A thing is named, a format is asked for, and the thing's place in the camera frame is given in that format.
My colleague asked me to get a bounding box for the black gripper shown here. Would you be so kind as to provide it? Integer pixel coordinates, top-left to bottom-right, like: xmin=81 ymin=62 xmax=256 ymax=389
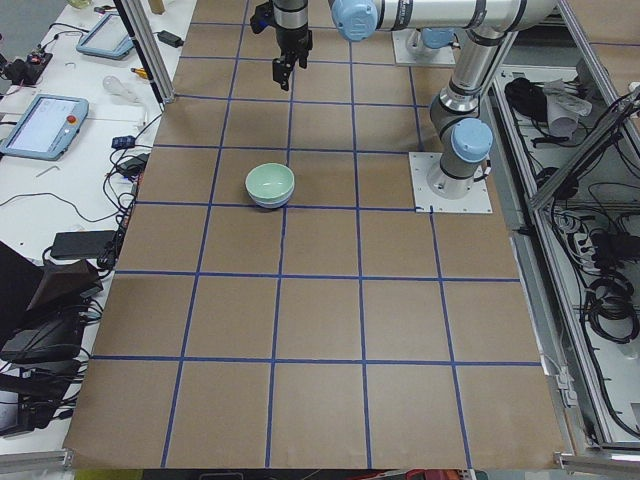
xmin=272 ymin=0 xmax=313 ymax=91

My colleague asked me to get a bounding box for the green bowl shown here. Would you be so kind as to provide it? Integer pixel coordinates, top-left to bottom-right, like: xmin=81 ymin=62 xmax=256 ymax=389
xmin=245 ymin=163 xmax=295 ymax=202

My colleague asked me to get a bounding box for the blue bowl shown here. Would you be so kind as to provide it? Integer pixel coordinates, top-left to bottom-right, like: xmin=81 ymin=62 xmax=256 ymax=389
xmin=249 ymin=192 xmax=292 ymax=209

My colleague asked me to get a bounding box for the black power adapter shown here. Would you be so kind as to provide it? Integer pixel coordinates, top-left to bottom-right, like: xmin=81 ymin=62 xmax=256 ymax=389
xmin=156 ymin=30 xmax=184 ymax=48

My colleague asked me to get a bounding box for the far teach pendant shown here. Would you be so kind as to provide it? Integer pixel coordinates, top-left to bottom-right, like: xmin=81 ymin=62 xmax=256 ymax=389
xmin=76 ymin=12 xmax=134 ymax=60

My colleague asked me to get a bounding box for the teach pendant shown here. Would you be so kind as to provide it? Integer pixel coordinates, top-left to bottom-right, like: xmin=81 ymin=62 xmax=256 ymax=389
xmin=76 ymin=12 xmax=134 ymax=60
xmin=1 ymin=94 xmax=89 ymax=161

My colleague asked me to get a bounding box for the small blue black device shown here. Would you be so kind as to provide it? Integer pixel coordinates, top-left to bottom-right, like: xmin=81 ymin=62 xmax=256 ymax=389
xmin=111 ymin=135 xmax=136 ymax=150

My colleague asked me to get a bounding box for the near teach pendant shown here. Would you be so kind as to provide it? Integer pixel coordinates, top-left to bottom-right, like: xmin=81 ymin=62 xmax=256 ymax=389
xmin=1 ymin=94 xmax=89 ymax=161

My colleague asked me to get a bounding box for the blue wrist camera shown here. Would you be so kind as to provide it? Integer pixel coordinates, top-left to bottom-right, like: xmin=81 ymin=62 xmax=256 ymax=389
xmin=250 ymin=1 xmax=274 ymax=34

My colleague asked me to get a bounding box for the aluminium frame post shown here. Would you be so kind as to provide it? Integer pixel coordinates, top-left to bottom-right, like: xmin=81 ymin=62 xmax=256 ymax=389
xmin=114 ymin=0 xmax=175 ymax=105

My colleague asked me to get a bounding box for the black coiled cable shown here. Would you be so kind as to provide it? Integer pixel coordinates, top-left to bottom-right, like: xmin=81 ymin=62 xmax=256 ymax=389
xmin=503 ymin=77 xmax=550 ymax=122

